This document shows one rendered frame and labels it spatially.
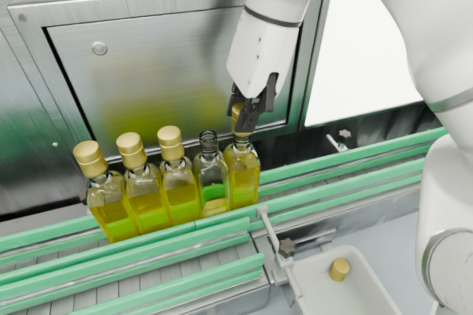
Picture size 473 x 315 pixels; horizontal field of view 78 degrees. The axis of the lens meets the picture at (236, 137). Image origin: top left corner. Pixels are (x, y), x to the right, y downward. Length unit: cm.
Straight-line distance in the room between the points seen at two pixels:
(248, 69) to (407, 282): 64
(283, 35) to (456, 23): 16
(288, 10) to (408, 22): 13
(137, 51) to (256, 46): 22
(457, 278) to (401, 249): 52
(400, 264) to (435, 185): 48
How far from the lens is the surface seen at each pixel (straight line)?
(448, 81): 30
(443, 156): 39
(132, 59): 52
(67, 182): 74
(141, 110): 57
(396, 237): 89
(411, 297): 83
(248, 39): 38
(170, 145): 43
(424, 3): 39
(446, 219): 41
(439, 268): 38
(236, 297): 60
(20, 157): 70
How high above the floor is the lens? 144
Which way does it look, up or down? 42 degrees down
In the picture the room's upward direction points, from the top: straight up
